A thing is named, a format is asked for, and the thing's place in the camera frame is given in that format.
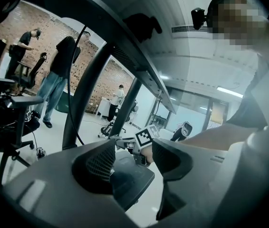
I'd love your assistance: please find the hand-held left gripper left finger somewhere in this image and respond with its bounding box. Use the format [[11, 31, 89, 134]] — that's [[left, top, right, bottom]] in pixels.
[[3, 139, 135, 228]]

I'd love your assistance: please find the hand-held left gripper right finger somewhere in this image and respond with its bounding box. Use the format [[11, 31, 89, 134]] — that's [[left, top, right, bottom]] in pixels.
[[148, 138, 230, 228]]

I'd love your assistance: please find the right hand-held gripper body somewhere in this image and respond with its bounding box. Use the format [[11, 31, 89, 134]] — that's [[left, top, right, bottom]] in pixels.
[[119, 124, 161, 167]]

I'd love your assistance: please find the person's right forearm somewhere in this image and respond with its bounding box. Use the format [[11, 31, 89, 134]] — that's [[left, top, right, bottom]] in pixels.
[[140, 121, 251, 166]]

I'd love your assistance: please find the white round device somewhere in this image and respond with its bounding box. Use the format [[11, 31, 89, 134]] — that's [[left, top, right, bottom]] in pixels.
[[171, 121, 193, 143]]

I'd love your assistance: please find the black office chair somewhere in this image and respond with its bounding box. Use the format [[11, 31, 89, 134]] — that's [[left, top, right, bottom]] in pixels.
[[0, 79, 45, 190], [98, 98, 139, 139], [0, 52, 47, 96]]

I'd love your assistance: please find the white table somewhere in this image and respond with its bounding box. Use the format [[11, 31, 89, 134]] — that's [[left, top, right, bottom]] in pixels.
[[95, 96, 113, 118]]

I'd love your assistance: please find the glass partition door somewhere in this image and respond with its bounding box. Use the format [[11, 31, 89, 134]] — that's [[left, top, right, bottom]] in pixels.
[[146, 86, 229, 133]]

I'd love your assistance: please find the green bin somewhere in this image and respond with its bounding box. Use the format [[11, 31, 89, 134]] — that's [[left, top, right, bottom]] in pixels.
[[55, 90, 71, 114]]

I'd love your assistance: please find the person's black shirt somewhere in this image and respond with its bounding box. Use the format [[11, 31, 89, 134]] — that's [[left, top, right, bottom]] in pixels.
[[226, 53, 269, 131]]

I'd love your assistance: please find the white air conditioner vent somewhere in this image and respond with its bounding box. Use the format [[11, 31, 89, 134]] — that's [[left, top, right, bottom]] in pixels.
[[171, 24, 211, 33]]

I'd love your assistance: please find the person's head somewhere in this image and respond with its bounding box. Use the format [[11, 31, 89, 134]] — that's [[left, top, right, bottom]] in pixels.
[[206, 0, 269, 54]]

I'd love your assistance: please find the black television cable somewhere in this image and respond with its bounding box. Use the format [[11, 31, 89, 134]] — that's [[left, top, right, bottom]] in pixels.
[[66, 25, 87, 146]]

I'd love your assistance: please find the black head camera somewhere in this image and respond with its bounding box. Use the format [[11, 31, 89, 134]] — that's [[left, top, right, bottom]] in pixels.
[[191, 7, 209, 30]]

